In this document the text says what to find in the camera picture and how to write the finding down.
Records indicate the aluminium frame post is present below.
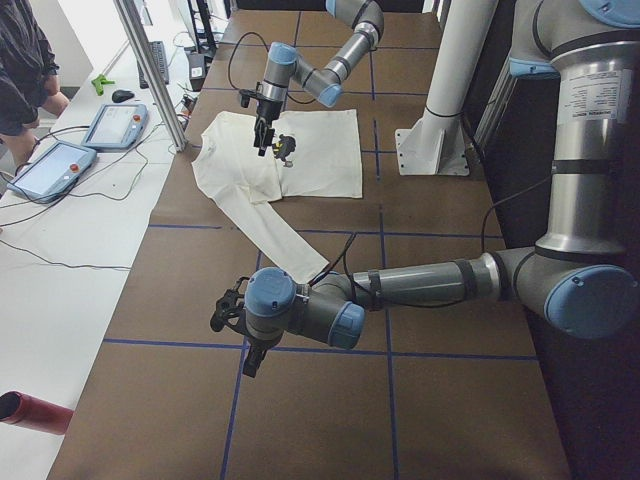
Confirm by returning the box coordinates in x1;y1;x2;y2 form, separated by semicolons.
113;0;187;152

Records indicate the person in dark jacket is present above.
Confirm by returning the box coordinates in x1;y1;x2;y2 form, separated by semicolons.
1;0;69;166

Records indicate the pendant black cable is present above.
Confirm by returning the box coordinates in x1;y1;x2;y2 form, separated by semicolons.
0;124;201;272

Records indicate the green plastic clamp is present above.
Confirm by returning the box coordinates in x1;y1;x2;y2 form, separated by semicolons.
91;74;115;96

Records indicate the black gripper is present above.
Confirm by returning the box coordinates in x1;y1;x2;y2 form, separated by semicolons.
243;333;273;378
254;94;283;157

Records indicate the black keyboard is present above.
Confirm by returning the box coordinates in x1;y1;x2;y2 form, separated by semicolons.
137;40;170;90

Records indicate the blue teach pendant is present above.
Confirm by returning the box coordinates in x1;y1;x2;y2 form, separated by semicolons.
81;103;148;151
7;141;97;203

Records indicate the far blue teach pendant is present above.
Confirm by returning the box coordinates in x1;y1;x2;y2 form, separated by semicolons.
81;103;148;151

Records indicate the white long-sleeve cat shirt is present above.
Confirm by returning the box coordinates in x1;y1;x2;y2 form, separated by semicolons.
192;110;362;284

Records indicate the near blue teach pendant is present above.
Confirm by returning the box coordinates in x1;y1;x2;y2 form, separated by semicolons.
7;141;97;203

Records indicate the small black box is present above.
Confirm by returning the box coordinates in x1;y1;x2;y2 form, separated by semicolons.
187;52;207;92

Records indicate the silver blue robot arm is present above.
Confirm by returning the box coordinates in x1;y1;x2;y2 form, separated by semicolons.
239;1;639;377
240;0;384;156

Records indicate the white pedestal column base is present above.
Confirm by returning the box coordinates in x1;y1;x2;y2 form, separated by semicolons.
395;0;498;176

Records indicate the black computer mouse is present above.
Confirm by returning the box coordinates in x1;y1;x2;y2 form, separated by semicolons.
111;89;135;104

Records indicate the red cylinder tube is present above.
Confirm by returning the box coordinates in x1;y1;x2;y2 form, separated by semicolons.
1;391;74;435

